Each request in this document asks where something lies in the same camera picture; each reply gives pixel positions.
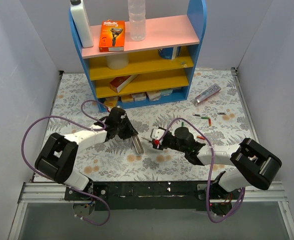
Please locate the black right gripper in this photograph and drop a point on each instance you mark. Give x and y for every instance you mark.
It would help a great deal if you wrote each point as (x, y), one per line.
(167, 141)

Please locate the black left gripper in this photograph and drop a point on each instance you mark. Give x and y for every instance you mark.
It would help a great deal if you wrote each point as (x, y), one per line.
(127, 127)

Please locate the white air conditioner remote control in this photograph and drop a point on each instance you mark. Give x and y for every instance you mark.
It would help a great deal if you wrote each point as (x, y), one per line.
(137, 145)

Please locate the grey remote battery cover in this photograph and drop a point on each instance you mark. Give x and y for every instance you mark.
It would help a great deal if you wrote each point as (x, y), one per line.
(146, 139)

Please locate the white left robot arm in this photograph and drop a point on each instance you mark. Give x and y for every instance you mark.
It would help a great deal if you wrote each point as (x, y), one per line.
(57, 158)

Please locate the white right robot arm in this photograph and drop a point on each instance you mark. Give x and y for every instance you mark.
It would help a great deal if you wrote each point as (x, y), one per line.
(254, 165)

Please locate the yellow wrapped sponge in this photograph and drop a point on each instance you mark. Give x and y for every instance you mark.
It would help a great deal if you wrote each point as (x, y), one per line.
(127, 98)

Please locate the white wrapped sponge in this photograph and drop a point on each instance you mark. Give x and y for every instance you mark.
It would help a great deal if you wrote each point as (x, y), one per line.
(137, 97)

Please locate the red and white sponge pack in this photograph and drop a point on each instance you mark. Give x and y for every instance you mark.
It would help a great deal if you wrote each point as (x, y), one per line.
(154, 95)

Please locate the floral patterned table mat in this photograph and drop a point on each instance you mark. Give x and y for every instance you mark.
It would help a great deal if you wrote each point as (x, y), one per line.
(117, 160)

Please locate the red tea box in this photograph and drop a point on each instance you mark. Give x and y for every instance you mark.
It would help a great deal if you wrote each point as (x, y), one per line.
(118, 83)

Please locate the green teal sponge pack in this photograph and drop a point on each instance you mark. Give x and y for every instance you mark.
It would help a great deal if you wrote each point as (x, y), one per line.
(166, 92)

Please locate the silver toothpaste box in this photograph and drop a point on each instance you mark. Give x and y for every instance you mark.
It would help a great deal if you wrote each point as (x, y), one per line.
(212, 90)

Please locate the blue and yellow shelf unit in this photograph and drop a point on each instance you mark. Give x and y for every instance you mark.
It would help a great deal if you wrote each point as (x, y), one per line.
(154, 73)

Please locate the orange Gillette razor box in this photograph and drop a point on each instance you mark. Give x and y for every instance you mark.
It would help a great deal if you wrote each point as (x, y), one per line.
(112, 36)

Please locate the clear plastic water bottle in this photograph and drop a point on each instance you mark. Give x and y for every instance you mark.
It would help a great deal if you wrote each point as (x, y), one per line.
(137, 19)

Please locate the white plastic bottle black cap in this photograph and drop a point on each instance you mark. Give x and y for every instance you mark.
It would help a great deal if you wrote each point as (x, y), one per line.
(81, 21)

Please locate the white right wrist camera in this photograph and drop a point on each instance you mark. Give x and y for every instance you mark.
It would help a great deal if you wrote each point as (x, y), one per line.
(156, 134)

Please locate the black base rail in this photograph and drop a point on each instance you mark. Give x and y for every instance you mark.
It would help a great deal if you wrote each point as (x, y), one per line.
(142, 195)

